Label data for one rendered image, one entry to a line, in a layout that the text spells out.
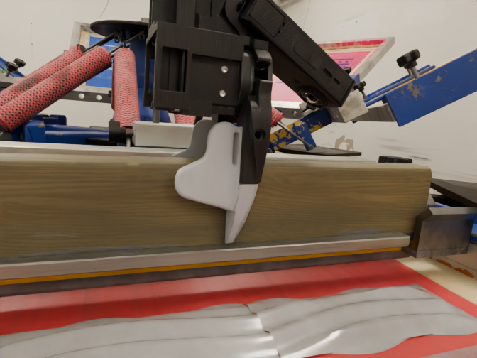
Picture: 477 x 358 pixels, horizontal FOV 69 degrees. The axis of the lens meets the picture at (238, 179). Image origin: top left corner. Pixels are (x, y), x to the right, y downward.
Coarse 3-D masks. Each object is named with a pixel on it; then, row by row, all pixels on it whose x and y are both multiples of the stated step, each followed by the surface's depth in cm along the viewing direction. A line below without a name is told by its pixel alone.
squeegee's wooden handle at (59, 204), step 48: (0, 192) 22; (48, 192) 23; (96, 192) 24; (144, 192) 25; (288, 192) 29; (336, 192) 31; (384, 192) 33; (0, 240) 22; (48, 240) 23; (96, 240) 25; (144, 240) 26; (192, 240) 27; (240, 240) 29
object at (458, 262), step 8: (472, 248) 36; (440, 256) 40; (448, 256) 39; (456, 256) 38; (464, 256) 37; (472, 256) 36; (448, 264) 39; (456, 264) 38; (464, 264) 37; (472, 264) 36; (464, 272) 37; (472, 272) 36
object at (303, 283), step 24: (336, 264) 37; (360, 264) 37; (384, 264) 38; (240, 288) 30; (264, 288) 30; (288, 288) 31; (312, 288) 31; (336, 288) 31; (432, 288) 33; (432, 336) 25; (456, 336) 26
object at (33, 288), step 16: (336, 256) 34; (352, 256) 34; (368, 256) 35; (384, 256) 36; (400, 256) 37; (160, 272) 28; (176, 272) 28; (192, 272) 29; (208, 272) 29; (224, 272) 30; (240, 272) 30; (0, 288) 24; (16, 288) 24; (32, 288) 25; (48, 288) 25; (64, 288) 25; (80, 288) 26
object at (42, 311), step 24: (96, 288) 28; (120, 288) 28; (144, 288) 29; (168, 288) 29; (192, 288) 29; (216, 288) 30; (0, 312) 24; (24, 312) 24; (48, 312) 24; (72, 312) 25; (96, 312) 25; (120, 312) 25; (144, 312) 25; (168, 312) 26
